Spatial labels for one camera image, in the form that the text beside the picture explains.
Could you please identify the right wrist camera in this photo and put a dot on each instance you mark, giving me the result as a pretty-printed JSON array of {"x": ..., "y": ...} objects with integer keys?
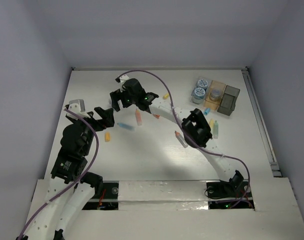
[{"x": 122, "y": 79}]

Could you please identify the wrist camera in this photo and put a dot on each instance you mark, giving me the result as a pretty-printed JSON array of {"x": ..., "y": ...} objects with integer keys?
[
  {"x": 77, "y": 106},
  {"x": 122, "y": 79}
]

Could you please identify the yellow pencil-shaped highlighter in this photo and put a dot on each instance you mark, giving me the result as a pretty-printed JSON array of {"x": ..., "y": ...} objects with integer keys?
[{"x": 211, "y": 123}]

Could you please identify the blue lid jar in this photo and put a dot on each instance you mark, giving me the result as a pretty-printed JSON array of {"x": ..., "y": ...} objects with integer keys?
[
  {"x": 202, "y": 83},
  {"x": 198, "y": 95}
]

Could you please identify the clear plastic bin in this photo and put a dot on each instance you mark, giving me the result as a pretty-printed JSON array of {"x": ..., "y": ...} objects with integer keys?
[{"x": 206, "y": 90}]

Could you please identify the clear jar blue clips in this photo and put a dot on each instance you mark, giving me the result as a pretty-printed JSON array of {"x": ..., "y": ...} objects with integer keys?
[{"x": 215, "y": 94}]

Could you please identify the amber plastic bin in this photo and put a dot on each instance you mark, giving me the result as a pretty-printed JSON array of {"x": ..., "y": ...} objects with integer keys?
[{"x": 212, "y": 104}]

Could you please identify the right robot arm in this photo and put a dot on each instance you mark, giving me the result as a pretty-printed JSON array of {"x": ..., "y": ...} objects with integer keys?
[{"x": 194, "y": 126}]

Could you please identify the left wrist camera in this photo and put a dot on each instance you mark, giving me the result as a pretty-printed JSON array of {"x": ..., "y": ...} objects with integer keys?
[{"x": 77, "y": 106}]

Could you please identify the grey plastic bin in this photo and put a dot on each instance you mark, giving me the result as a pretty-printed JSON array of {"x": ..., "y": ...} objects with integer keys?
[{"x": 228, "y": 100}]

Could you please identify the blue pencil-shaped highlighter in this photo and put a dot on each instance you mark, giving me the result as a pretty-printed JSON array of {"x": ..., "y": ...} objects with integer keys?
[{"x": 126, "y": 126}]

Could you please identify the orange-yellow eraser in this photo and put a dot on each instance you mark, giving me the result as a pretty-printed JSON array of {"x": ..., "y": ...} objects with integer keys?
[{"x": 107, "y": 137}]

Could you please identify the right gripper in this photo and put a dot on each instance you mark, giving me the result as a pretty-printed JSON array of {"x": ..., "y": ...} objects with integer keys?
[{"x": 117, "y": 95}]

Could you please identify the pink pencil-shaped highlighter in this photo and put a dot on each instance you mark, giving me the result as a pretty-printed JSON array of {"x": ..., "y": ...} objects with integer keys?
[{"x": 138, "y": 117}]

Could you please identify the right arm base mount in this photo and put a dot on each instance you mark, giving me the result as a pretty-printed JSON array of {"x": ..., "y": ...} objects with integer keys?
[{"x": 221, "y": 197}]

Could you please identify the yellow eraser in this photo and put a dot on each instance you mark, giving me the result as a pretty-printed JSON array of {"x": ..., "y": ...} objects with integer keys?
[{"x": 166, "y": 96}]

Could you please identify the small blue eraser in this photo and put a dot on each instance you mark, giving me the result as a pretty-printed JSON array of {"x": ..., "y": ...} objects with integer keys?
[{"x": 207, "y": 111}]

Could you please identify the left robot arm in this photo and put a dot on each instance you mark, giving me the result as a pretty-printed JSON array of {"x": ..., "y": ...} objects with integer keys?
[{"x": 71, "y": 184}]

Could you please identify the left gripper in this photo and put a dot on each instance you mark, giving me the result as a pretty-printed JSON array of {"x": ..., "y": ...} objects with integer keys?
[{"x": 107, "y": 118}]

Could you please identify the green pencil-shaped highlighter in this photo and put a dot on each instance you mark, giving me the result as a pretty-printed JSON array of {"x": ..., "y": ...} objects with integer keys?
[{"x": 215, "y": 130}]

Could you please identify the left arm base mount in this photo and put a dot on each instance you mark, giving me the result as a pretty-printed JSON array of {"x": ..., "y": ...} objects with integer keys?
[{"x": 106, "y": 200}]

